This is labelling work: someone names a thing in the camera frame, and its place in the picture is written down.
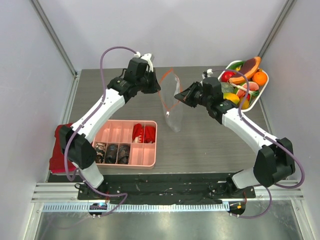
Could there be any clear orange zip top bag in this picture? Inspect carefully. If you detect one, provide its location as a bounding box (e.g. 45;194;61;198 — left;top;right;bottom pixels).
158;68;183;133

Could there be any toy yellow green mango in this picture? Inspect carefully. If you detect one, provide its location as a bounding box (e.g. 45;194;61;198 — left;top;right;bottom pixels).
223;92;240;105

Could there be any toy yellow lemon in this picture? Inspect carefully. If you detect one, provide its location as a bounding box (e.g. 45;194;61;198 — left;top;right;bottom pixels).
238;97;250;110

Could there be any toy watermelon slice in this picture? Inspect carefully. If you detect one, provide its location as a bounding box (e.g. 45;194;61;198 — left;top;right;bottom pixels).
234;81;260;98

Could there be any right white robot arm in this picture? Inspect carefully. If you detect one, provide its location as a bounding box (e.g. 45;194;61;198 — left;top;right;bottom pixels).
174;77;296;198

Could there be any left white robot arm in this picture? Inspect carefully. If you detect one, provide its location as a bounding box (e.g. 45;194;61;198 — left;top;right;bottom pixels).
59;53;161;200

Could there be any toy green melon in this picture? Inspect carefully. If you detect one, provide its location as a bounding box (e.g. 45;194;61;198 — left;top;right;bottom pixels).
220;82;234;93

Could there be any toy red apple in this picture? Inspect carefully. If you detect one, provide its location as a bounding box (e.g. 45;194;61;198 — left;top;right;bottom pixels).
220;71;236;83

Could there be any toy green pepper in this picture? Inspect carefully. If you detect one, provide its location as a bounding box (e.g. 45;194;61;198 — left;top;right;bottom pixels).
227;61;245;71

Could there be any white plastic fruit basket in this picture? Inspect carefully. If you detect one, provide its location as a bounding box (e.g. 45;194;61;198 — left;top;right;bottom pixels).
218;68;269;112

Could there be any red folded sock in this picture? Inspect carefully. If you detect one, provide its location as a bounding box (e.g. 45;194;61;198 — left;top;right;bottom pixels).
143;125;156;144

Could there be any red sock with white trim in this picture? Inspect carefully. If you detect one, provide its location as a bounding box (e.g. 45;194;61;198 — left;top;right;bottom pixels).
132;123;145;144

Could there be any toy orange fruit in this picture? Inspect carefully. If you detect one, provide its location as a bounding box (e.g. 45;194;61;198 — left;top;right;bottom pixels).
252;71;268;87

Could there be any pink divided organizer box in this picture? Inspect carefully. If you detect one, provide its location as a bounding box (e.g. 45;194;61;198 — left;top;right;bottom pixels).
92;120;158;170

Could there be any rose pattern rolled tie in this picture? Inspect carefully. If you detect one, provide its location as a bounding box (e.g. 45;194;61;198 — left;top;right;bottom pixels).
94;142;107;164

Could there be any brown blue floral rolled tie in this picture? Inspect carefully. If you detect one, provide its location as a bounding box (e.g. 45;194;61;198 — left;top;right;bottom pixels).
104;144;118;164

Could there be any red folded cloth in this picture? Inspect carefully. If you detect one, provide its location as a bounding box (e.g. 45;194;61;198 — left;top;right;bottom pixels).
49;124;65;174

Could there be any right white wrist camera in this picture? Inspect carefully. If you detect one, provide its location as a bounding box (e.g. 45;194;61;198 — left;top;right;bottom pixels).
202;68;213;79

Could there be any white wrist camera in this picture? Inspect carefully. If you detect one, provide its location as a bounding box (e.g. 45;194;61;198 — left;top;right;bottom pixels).
202;68;213;79
133;51;154;72

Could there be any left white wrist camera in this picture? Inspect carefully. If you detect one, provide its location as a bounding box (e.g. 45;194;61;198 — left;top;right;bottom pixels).
133;51;154;72

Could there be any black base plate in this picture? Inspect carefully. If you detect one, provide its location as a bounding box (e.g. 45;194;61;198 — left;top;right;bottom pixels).
47;172;286;205

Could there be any white slotted cable duct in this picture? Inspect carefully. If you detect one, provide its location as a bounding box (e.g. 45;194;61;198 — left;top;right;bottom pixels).
42;202;230;213

